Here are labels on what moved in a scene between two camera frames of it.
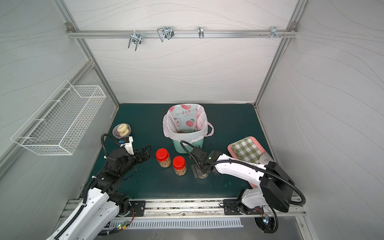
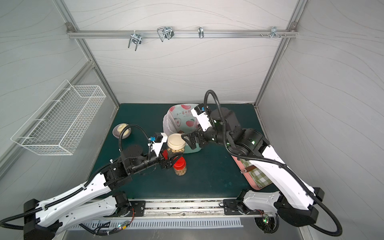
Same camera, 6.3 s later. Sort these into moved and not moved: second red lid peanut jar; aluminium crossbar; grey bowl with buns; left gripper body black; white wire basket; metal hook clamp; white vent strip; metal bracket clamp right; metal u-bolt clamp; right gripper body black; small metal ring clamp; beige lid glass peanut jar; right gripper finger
Moved: right gripper body black; beige lid glass peanut jar; left gripper body black; right gripper finger
Not moved: small metal ring clamp; grey bowl with buns; metal bracket clamp right; second red lid peanut jar; aluminium crossbar; metal hook clamp; white vent strip; white wire basket; metal u-bolt clamp
